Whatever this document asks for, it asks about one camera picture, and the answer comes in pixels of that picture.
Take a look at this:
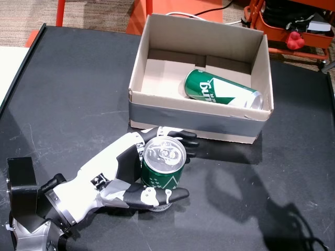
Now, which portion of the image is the black cable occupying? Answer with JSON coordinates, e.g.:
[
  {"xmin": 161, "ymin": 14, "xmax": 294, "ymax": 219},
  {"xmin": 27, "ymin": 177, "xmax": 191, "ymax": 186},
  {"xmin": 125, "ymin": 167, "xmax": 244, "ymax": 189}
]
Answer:
[{"xmin": 195, "ymin": 0, "xmax": 233, "ymax": 16}]

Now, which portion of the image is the orange floor plate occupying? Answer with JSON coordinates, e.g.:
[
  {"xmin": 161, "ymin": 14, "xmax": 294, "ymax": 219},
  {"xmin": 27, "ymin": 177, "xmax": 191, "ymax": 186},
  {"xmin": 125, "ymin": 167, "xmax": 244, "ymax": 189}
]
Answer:
[
  {"xmin": 25, "ymin": 30, "xmax": 40, "ymax": 48},
  {"xmin": 125, "ymin": 0, "xmax": 224, "ymax": 36}
]

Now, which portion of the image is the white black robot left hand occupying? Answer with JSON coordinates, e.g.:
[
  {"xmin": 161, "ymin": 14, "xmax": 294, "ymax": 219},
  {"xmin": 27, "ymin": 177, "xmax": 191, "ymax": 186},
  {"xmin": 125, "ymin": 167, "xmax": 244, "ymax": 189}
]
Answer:
[{"xmin": 53, "ymin": 126, "xmax": 200, "ymax": 223}]

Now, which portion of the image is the black metal bar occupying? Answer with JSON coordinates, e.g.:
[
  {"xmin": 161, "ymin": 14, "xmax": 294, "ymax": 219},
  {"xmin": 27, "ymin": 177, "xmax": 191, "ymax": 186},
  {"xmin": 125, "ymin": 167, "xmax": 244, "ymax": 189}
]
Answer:
[{"xmin": 318, "ymin": 61, "xmax": 335, "ymax": 74}]

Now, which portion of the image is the red knob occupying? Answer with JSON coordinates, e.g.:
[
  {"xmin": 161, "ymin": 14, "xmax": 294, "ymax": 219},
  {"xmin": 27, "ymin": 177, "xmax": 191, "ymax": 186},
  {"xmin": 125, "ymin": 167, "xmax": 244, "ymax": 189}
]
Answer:
[{"xmin": 286, "ymin": 31, "xmax": 306, "ymax": 50}]

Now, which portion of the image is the green white soda can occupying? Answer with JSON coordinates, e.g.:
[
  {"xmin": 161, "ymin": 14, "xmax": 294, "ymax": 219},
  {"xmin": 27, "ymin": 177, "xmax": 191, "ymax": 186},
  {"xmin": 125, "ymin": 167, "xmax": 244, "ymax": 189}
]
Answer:
[
  {"xmin": 184, "ymin": 68, "xmax": 264, "ymax": 110},
  {"xmin": 140, "ymin": 136, "xmax": 187, "ymax": 213}
]

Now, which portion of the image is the orange metal cart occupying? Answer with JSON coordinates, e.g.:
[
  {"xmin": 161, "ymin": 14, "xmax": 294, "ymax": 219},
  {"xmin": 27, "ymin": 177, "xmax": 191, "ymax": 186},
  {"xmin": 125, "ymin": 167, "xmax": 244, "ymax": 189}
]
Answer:
[{"xmin": 243, "ymin": 0, "xmax": 335, "ymax": 70}]

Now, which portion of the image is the open cardboard box grey tape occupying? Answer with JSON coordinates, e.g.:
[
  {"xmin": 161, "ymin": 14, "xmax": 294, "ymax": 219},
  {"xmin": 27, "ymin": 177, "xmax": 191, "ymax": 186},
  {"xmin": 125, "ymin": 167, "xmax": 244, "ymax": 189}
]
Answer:
[{"xmin": 128, "ymin": 14, "xmax": 275, "ymax": 145}]

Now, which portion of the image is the grey flat box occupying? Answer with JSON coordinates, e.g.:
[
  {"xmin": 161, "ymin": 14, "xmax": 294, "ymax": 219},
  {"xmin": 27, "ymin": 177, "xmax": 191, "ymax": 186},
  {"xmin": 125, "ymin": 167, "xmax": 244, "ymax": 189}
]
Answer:
[{"xmin": 306, "ymin": 20, "xmax": 332, "ymax": 34}]

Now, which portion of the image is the white cable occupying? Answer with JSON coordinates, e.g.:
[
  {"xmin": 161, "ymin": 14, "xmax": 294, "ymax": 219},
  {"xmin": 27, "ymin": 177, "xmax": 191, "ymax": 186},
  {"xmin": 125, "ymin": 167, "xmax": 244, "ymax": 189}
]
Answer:
[{"xmin": 165, "ymin": 12, "xmax": 245, "ymax": 26}]

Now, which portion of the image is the black hose bundle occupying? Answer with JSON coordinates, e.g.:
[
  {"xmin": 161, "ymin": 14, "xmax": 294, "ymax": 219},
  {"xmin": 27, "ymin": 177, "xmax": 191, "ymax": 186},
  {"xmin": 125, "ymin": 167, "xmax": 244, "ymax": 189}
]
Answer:
[{"xmin": 264, "ymin": 0, "xmax": 316, "ymax": 29}]

